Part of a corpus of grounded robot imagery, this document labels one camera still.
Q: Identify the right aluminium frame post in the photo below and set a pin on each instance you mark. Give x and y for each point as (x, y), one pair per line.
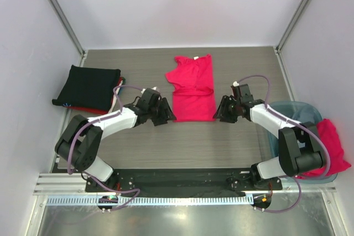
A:
(293, 22)

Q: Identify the left aluminium frame post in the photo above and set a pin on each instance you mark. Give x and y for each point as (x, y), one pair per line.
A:
(67, 26)

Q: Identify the blue plastic basket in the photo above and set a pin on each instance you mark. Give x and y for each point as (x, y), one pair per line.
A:
(288, 108)

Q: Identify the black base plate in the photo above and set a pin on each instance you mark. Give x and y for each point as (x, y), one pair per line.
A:
(188, 183)

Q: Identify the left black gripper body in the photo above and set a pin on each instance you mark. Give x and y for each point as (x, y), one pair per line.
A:
(156, 114)

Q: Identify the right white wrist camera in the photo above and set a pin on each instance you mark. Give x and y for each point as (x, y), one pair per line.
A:
(235, 88)

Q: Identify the pink t shirt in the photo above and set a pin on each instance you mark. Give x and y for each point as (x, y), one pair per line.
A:
(329, 136)
(194, 92)

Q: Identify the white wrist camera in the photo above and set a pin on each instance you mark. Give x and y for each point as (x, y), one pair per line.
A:
(235, 88)
(154, 89)

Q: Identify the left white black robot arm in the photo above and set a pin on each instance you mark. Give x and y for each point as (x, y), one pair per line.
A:
(80, 141)

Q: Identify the slotted white cable duct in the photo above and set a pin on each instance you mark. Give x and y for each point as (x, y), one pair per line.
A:
(97, 200)

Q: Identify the white t shirt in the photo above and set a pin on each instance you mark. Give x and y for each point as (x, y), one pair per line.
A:
(115, 93)

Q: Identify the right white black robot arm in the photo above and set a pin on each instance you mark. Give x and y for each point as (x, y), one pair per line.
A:
(301, 153)

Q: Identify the black t shirt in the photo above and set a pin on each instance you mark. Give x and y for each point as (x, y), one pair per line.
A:
(90, 88)

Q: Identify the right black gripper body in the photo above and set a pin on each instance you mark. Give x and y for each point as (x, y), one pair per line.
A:
(235, 113)

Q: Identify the grey blue t shirt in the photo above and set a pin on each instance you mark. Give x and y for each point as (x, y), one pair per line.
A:
(307, 114)

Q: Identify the aluminium frame post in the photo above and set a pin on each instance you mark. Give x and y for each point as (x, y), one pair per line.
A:
(67, 26)
(293, 22)

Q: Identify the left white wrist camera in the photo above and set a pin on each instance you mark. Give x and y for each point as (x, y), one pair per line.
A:
(154, 89)

